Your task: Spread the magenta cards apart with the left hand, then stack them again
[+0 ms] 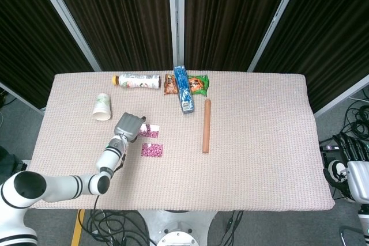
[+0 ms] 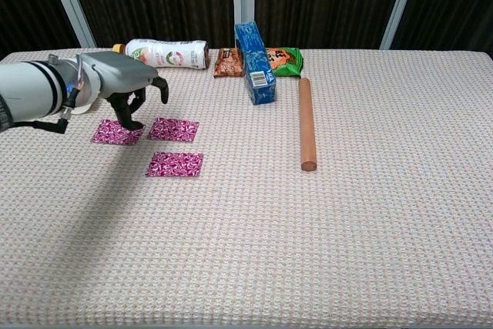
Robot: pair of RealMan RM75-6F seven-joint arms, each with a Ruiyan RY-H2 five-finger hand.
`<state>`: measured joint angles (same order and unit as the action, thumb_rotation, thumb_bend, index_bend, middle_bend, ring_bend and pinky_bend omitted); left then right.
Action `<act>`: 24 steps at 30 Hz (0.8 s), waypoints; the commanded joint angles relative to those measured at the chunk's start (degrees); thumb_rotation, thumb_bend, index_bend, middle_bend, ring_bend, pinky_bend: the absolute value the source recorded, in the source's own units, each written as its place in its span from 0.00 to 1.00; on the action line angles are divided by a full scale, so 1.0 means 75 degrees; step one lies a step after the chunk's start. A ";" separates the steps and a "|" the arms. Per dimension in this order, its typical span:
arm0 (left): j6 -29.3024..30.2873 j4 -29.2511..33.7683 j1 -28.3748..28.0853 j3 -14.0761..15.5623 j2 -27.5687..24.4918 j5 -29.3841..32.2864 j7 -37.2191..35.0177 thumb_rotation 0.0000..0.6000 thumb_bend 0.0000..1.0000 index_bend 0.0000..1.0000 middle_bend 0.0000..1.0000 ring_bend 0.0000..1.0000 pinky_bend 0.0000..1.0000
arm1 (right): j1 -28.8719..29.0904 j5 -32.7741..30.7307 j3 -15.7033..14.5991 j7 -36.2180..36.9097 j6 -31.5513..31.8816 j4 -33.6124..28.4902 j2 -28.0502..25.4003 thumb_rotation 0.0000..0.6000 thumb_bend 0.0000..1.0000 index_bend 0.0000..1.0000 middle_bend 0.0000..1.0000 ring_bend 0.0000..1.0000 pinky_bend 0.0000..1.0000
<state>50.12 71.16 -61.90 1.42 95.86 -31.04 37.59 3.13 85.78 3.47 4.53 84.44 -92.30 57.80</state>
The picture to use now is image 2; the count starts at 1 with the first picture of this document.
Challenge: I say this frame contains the grey black left robot hand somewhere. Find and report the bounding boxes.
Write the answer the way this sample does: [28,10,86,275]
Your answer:
[76,51,170,133]

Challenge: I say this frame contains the white paper cup green print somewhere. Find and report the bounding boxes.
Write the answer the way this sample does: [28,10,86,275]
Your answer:
[69,71,102,116]

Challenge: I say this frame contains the white drink bottle yellow cap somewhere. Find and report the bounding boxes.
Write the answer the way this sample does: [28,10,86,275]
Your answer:
[112,38,212,72]

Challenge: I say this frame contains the brown snack packet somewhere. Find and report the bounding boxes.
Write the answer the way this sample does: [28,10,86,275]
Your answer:
[213,47,246,79]

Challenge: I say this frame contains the blue cardboard box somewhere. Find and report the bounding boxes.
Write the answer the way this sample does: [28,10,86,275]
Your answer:
[234,20,278,106]

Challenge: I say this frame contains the green snack packet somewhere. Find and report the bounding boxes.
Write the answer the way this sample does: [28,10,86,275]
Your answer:
[265,46,305,79]

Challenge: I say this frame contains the wooden rolling pin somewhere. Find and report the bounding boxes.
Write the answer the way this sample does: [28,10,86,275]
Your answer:
[298,76,318,173]

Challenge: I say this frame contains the pink woven tablecloth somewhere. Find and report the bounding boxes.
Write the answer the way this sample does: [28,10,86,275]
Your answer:
[0,47,493,329]

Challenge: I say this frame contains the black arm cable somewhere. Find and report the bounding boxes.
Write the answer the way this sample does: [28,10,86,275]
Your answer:
[14,88,79,135]

